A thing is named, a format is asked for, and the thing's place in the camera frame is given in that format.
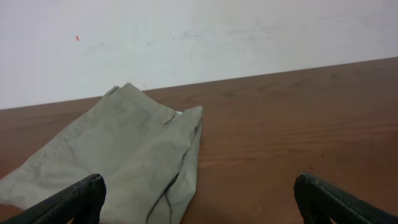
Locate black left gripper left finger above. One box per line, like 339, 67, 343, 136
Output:
2, 174, 106, 224

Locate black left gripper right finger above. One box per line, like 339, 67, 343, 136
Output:
294, 172, 397, 224

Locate folded khaki shorts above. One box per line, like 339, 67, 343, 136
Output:
1, 84, 203, 223

